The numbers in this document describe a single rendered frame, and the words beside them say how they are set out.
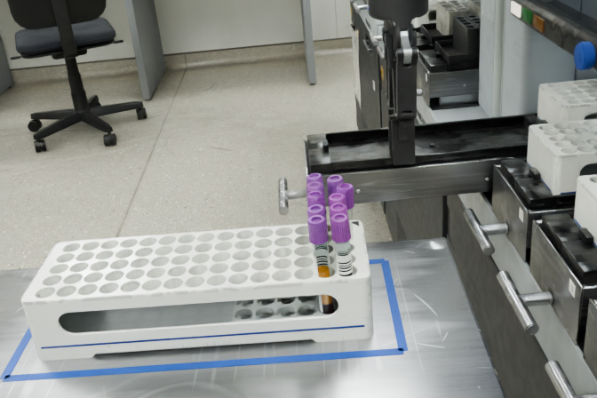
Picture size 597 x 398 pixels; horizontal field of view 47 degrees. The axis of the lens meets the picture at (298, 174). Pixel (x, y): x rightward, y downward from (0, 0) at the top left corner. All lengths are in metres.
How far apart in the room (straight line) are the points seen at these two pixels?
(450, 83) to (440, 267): 0.69
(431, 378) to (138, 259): 0.28
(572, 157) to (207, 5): 3.82
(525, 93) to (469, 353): 0.59
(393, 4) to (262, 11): 3.66
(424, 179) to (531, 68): 0.26
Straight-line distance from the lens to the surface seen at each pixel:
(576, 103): 1.01
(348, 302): 0.59
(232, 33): 4.54
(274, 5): 4.49
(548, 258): 0.79
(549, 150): 0.85
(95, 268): 0.66
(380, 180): 0.94
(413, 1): 0.86
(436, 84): 1.34
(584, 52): 0.79
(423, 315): 0.63
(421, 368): 0.58
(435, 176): 0.95
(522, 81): 1.10
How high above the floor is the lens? 1.20
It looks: 25 degrees down
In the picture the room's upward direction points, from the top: 6 degrees counter-clockwise
